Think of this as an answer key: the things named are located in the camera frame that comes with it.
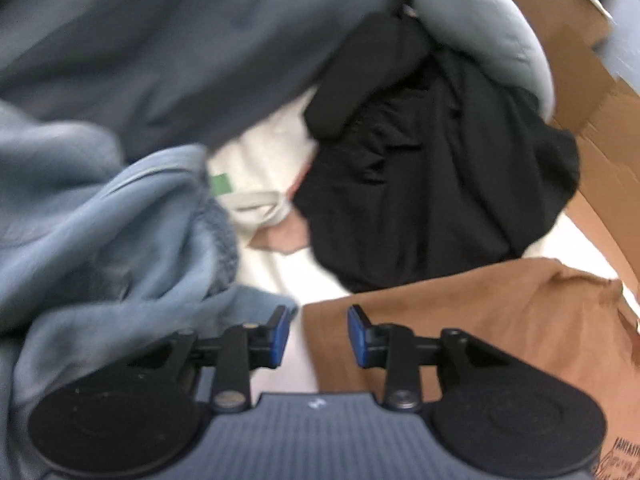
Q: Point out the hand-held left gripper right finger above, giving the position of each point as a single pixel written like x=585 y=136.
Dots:
x=357 y=335

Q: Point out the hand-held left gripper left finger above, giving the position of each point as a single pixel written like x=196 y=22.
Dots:
x=277 y=335

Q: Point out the brown printed t-shirt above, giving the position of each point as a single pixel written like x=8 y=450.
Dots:
x=500 y=320

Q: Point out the crumpled black garment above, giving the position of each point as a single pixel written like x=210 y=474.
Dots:
x=425 y=185

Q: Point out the cream bear printed bed sheet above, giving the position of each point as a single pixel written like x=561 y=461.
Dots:
x=265 y=160

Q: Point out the grey-blue sweatshirt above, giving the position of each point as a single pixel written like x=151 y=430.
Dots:
x=100 y=240

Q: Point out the brown cardboard sheet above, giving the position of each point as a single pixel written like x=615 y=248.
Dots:
x=610 y=150

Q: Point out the grey neck pillow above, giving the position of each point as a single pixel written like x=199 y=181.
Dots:
x=480 y=25

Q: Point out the grey plastic-wrapped board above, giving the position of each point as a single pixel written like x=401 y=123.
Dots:
x=625 y=45

